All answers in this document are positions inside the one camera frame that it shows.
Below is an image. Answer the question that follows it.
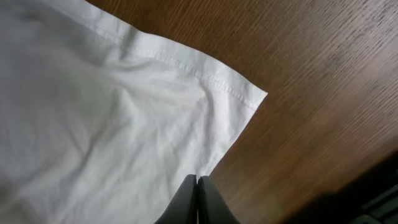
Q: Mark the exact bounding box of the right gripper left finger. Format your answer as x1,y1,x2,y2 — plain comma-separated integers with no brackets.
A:
155,174,197,224

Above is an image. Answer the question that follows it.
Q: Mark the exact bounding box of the white printed t-shirt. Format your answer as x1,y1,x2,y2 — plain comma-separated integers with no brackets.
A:
1,0,266,223

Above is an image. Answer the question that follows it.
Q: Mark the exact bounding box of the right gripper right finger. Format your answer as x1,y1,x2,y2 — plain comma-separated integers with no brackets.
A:
198,176,240,224

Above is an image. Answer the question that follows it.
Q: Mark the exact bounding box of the black aluminium frame rail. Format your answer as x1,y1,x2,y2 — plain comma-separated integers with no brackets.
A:
349,185,397,224

